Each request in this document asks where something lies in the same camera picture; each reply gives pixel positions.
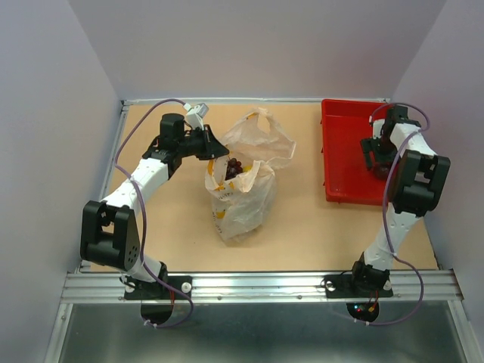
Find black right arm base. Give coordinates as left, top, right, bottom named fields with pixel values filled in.
left=321, top=274, right=393, bottom=299

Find dark purple fake passionfruit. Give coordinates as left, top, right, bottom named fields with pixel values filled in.
left=372, top=164, right=390, bottom=180

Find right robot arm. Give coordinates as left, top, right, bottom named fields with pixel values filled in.
left=348, top=103, right=451, bottom=295

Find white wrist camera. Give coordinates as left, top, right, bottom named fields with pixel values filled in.
left=369, top=117, right=385, bottom=139
left=183, top=103, right=209, bottom=129

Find dark purple fake grapes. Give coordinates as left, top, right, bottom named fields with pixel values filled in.
left=225, top=158, right=244, bottom=180

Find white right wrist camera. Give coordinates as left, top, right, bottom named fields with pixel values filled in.
left=369, top=117, right=385, bottom=139

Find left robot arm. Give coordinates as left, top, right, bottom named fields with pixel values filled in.
left=80, top=106, right=228, bottom=298

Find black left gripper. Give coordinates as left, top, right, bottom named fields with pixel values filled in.
left=177, top=125, right=229, bottom=161

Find aluminium front rail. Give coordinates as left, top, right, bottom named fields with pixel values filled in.
left=60, top=270, right=463, bottom=305

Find white plastic bag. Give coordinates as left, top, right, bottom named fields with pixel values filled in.
left=204, top=108, right=296, bottom=244

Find red plastic tray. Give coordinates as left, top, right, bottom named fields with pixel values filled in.
left=321, top=99, right=385, bottom=206

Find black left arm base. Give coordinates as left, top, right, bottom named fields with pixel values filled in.
left=119, top=275, right=192, bottom=300

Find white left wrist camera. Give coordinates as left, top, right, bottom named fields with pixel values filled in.
left=183, top=103, right=209, bottom=129

